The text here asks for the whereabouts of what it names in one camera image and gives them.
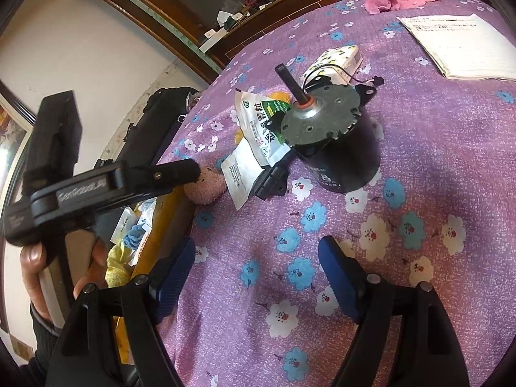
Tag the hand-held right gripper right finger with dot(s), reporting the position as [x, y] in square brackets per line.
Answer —
[342, 282]

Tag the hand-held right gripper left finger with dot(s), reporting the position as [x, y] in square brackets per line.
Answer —
[171, 282]

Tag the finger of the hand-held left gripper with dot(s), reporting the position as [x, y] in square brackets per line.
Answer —
[165, 175]

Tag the pink plush toy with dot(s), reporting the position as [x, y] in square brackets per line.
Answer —
[205, 187]

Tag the yellow cloth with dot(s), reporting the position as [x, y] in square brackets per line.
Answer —
[119, 268]

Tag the white desiccant packet blue print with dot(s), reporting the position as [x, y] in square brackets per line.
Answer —
[123, 223]

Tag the person's left forearm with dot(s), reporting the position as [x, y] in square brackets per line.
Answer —
[38, 342]

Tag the person's left hand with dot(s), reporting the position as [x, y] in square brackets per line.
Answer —
[32, 278]

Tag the black bag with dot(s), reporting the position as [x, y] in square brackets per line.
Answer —
[153, 129]

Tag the small white packet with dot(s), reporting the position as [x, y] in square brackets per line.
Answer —
[242, 177]

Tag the black plastic part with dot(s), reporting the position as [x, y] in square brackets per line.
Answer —
[272, 179]

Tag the green and white packet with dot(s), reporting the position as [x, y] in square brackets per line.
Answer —
[264, 125]

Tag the grey electric motor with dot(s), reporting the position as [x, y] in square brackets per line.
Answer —
[334, 137]

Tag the purple floral tablecloth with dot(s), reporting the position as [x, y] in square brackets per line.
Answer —
[423, 161]

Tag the wooden glass cabinet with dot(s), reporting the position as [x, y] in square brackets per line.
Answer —
[161, 0]

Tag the clutter of small cabinet items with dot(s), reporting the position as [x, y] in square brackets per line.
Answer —
[262, 4]

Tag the patterned tissue pack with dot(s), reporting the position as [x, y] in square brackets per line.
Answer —
[334, 64]

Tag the white paper notebook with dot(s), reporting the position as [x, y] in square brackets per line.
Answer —
[463, 46]

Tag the pink cloth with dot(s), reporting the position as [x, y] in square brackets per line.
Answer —
[399, 0]

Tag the framed wall picture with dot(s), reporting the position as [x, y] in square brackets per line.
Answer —
[8, 137]

